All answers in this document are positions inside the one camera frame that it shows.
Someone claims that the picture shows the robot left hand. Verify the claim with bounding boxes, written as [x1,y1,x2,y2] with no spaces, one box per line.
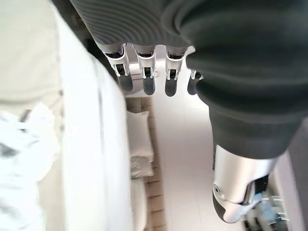
[51,0,308,224]

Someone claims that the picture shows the white pillow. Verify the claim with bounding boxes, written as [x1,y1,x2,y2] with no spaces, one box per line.
[126,110,154,162]
[130,155,154,180]

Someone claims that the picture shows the white bed with sheet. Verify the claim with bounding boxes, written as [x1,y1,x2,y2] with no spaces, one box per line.
[0,0,133,231]

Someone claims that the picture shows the white crumpled garment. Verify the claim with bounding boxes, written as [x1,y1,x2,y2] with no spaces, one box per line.
[0,102,62,231]

